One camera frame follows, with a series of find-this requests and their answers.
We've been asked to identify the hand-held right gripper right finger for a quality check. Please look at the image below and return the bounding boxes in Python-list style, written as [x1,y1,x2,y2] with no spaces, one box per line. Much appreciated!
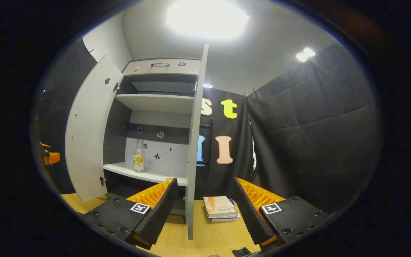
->
[233,177,331,252]

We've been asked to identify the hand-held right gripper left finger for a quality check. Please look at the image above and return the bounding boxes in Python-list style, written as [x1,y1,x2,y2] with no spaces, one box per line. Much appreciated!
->
[79,178,178,250]

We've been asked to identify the grey cabinet door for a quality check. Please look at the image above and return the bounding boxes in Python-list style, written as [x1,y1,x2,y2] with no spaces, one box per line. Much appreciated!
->
[65,54,125,202]
[185,44,209,240]

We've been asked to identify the clear bottle with yellow label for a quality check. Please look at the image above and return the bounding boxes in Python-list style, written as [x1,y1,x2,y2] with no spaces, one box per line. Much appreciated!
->
[133,139,146,173]

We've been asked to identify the grey cabinet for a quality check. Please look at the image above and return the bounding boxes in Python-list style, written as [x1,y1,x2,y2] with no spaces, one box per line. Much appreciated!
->
[102,58,202,215]

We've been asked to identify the white cabinet shelf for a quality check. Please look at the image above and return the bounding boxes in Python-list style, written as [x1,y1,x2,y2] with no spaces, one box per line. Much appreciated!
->
[103,161,188,187]
[116,94,195,115]

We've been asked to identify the white book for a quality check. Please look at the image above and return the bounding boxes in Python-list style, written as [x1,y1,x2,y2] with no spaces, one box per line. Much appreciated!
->
[211,214,241,222]

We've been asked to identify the beige book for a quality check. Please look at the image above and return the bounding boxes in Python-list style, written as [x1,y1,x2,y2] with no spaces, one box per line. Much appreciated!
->
[203,196,240,219]

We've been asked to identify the grey drawer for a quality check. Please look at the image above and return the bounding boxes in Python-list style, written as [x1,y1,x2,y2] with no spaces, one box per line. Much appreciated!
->
[123,59,202,76]

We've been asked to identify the large ceiling light panel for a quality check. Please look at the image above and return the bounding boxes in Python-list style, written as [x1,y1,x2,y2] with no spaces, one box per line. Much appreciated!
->
[166,0,250,39]

